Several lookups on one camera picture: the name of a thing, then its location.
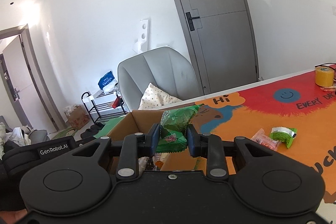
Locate pink clear snack packet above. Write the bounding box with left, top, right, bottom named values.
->
left=251, top=128, right=280, bottom=151

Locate white dotted cushion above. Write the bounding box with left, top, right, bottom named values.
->
left=138, top=83, right=182, bottom=110

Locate green pea snack bag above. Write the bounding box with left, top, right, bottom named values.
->
left=155, top=105, right=202, bottom=153

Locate colourful cartoon table mat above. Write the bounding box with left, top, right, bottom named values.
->
left=162, top=63, right=336, bottom=214

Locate black door handle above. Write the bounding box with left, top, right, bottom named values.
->
left=186, top=12, right=200, bottom=31

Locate brown cardboard box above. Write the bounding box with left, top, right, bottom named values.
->
left=106, top=109, right=208, bottom=175

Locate white board with holes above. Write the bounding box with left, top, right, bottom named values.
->
left=132, top=19, right=150, bottom=54

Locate blue and white bag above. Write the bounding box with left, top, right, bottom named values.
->
left=98, top=71, right=117, bottom=93

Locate grey door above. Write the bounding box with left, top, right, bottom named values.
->
left=174, top=0, right=259, bottom=94

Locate person's left hand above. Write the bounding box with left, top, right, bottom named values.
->
left=0, top=209, right=27, bottom=224

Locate small cardboard box on floor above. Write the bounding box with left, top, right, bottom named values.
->
left=64, top=105, right=89, bottom=130

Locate grey upholstered chair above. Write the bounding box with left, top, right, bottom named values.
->
left=117, top=47, right=201, bottom=111

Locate black metal shoe rack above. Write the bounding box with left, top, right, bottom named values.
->
left=81, top=89, right=127, bottom=124

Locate open side door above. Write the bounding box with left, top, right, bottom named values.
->
left=1, top=24, right=66, bottom=133

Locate green and silver snack packet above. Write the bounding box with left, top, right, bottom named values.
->
left=270, top=127, right=297, bottom=148

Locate yellow tape roll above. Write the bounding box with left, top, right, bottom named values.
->
left=315, top=67, right=334, bottom=88

